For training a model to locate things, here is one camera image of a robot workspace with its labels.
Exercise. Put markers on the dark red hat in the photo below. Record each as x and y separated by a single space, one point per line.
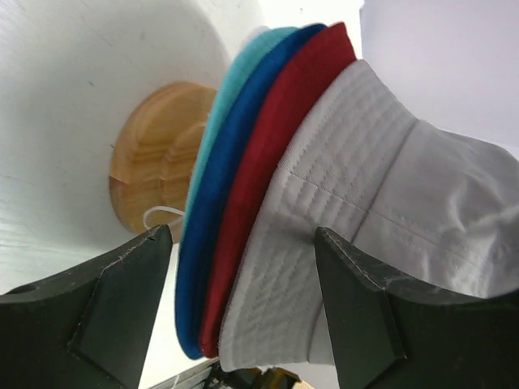
320 54

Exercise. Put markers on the blue bucket hat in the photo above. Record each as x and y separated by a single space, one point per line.
201 225

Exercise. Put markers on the teal bucket hat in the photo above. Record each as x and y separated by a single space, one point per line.
237 75

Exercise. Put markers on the wooden hat stand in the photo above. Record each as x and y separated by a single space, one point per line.
154 156

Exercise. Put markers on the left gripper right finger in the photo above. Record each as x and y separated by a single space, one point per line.
391 330

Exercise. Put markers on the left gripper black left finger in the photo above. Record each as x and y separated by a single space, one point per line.
88 326

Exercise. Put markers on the grey cap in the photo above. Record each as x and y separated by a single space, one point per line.
436 205

